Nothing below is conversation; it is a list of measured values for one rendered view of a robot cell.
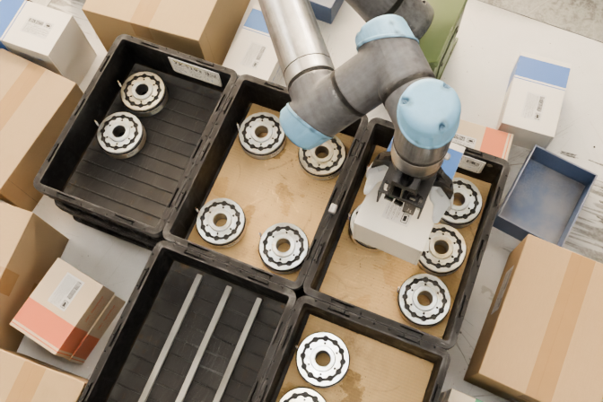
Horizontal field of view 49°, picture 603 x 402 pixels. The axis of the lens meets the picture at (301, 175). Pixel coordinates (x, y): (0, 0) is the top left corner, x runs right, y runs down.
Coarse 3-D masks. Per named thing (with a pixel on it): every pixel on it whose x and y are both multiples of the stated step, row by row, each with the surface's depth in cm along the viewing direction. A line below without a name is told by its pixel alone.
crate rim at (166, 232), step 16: (240, 80) 142; (256, 80) 142; (224, 112) 141; (208, 144) 137; (352, 144) 135; (352, 160) 134; (192, 176) 134; (336, 192) 131; (176, 208) 132; (320, 224) 129; (176, 240) 129; (208, 256) 128; (224, 256) 128; (256, 272) 126; (304, 272) 126
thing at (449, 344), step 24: (384, 120) 137; (360, 144) 135; (504, 168) 131; (336, 216) 129; (480, 240) 126; (312, 264) 126; (480, 264) 125; (360, 312) 122; (432, 336) 120; (456, 336) 120
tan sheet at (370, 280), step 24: (360, 192) 142; (480, 192) 140; (480, 216) 138; (336, 264) 136; (360, 264) 136; (384, 264) 136; (408, 264) 135; (336, 288) 134; (360, 288) 134; (384, 288) 134; (456, 288) 133; (384, 312) 132
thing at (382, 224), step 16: (368, 208) 108; (384, 208) 108; (400, 208) 108; (432, 208) 108; (368, 224) 107; (384, 224) 107; (400, 224) 107; (416, 224) 107; (432, 224) 107; (368, 240) 113; (384, 240) 109; (400, 240) 106; (416, 240) 106; (400, 256) 113; (416, 256) 108
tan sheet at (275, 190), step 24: (288, 144) 147; (240, 168) 145; (264, 168) 145; (288, 168) 145; (216, 192) 143; (240, 192) 143; (264, 192) 143; (288, 192) 142; (312, 192) 142; (264, 216) 141; (288, 216) 140; (312, 216) 140; (192, 240) 140; (240, 240) 139
